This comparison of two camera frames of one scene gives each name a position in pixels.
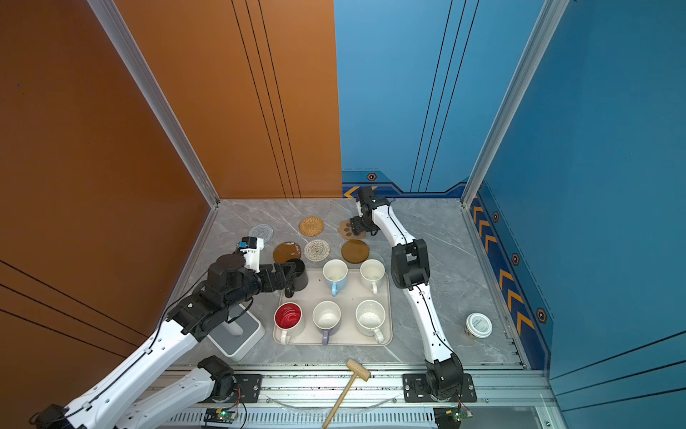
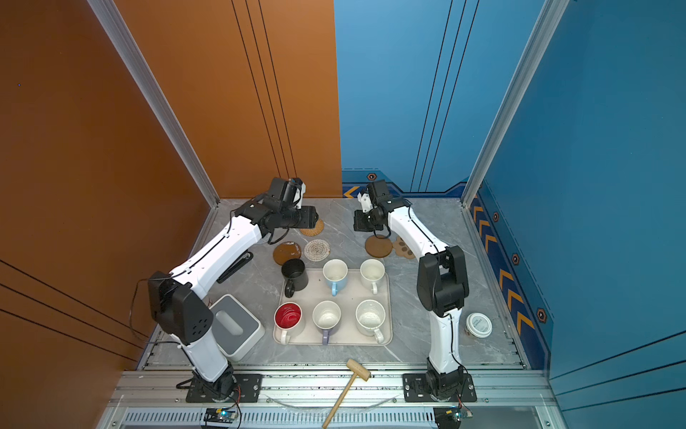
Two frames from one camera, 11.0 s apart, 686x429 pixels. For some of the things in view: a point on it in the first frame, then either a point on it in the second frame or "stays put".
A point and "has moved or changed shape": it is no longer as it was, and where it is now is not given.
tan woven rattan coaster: x=311 y=226 stays put
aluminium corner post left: x=124 y=43 stays put
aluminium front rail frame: x=506 y=399 stays put
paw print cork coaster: x=347 y=231 has moved or changed shape
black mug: x=296 y=275 stays put
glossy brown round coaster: x=286 y=250 stays put
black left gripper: x=280 y=280 to x=309 y=217
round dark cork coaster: x=355 y=251 to x=379 y=247
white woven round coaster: x=317 y=250 stays put
